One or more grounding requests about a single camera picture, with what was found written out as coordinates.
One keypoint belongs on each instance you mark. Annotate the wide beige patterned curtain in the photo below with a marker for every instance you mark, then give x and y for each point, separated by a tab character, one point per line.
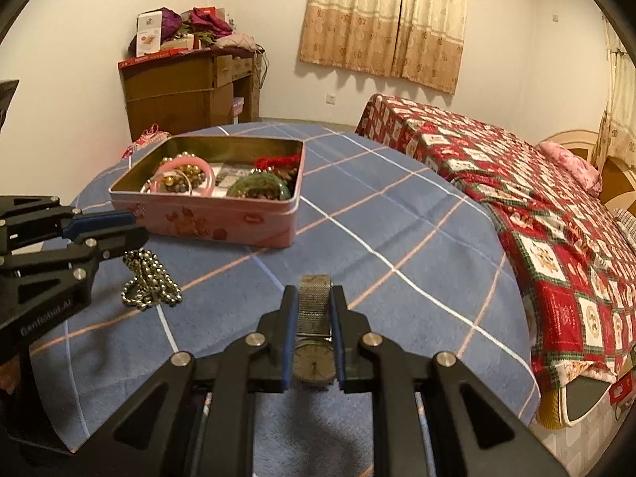
377	25

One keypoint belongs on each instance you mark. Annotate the flat red box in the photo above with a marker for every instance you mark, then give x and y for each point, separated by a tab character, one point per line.
149	59

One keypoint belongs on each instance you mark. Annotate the printed brochure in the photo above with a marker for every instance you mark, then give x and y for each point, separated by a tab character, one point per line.
229	171

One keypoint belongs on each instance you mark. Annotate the red box under bed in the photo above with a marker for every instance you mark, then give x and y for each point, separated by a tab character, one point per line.
623	387

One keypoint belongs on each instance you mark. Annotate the narrow beige patterned curtain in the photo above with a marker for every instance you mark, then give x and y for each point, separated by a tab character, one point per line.
621	124

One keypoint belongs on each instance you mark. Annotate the pink pillow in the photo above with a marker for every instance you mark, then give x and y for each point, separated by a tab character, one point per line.
571	164

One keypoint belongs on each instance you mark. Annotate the striped pillow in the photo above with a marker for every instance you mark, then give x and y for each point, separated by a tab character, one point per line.
627	226

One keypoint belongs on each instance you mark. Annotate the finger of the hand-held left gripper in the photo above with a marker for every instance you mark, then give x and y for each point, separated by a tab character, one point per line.
99	221
114	241

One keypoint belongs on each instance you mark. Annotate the purple bag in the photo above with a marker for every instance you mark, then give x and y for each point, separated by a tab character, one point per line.
171	22

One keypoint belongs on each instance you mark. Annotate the pale pink cloth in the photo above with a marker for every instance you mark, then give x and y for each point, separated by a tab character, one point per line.
236	42

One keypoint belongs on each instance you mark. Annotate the bed with red quilt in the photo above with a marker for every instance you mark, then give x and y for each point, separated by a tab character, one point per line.
546	218

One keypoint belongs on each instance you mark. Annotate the pink bangle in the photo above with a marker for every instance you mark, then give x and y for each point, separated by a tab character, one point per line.
209	171

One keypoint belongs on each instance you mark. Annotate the white cardboard box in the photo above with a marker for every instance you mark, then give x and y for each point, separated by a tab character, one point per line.
149	35

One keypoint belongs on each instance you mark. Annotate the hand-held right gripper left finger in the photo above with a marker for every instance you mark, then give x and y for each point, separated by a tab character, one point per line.
287	357

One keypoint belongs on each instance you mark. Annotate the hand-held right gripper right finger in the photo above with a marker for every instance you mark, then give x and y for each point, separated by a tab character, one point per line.
340	357

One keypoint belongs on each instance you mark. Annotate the cream bed frame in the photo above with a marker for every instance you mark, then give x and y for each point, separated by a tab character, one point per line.
616	184

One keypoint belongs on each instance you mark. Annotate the pink storage box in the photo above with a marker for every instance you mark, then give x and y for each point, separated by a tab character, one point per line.
237	107

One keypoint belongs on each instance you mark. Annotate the pink tin box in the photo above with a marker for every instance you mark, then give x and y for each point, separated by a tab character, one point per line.
208	223

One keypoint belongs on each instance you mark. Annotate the silver mesh band watch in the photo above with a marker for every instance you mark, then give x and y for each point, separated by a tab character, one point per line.
312	308

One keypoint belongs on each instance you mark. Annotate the green bangle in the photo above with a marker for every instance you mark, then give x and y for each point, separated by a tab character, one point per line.
238	186

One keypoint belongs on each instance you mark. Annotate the pink floral cloth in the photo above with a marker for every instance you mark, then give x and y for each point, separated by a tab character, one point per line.
149	139

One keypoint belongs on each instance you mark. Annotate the small red box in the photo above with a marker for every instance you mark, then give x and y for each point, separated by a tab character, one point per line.
203	10

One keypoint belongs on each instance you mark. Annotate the brown wooden desk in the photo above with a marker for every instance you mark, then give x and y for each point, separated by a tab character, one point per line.
169	104

